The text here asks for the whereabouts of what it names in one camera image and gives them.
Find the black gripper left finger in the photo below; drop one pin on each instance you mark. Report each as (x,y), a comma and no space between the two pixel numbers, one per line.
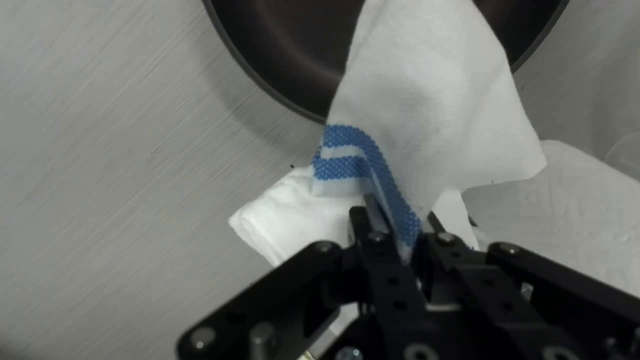
(381,287)

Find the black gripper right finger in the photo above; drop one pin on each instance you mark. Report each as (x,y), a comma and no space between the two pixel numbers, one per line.
(507,300)

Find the large white blue-striped towel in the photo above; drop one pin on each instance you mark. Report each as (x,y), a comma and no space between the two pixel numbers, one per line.
(426,101)

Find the black frying pan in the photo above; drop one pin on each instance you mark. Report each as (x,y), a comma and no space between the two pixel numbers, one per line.
(287,47)

